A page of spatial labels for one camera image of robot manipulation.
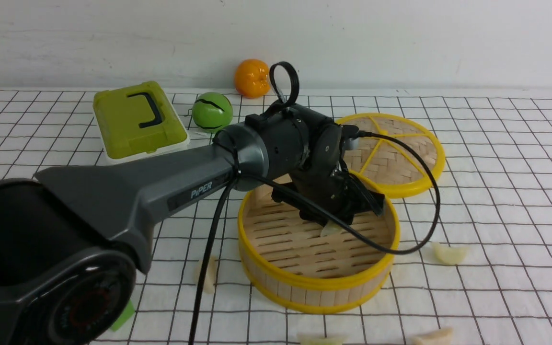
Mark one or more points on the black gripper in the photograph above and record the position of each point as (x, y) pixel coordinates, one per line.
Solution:
(339, 192)

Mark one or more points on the pale cream dumpling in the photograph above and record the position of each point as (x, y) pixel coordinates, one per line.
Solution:
(210, 276)

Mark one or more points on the greenish dumpling bottom edge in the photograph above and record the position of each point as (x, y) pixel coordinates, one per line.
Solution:
(314, 339)

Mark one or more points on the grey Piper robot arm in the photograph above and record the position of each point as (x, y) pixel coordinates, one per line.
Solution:
(73, 238)

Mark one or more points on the bamboo steamer lid yellow rim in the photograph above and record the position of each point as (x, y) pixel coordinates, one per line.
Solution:
(387, 166)

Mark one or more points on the bamboo steamer tray yellow rim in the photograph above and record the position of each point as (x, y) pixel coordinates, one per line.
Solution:
(291, 264)

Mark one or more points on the orange fruit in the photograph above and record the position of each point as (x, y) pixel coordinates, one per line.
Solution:
(251, 78)

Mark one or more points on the green striped ball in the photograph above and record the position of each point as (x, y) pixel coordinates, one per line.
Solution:
(212, 111)

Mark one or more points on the green lidded storage box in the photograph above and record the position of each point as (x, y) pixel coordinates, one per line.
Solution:
(137, 122)

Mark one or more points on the green foam cube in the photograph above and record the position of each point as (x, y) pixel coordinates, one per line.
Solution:
(125, 316)

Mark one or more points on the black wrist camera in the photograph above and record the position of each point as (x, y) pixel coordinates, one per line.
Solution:
(349, 132)

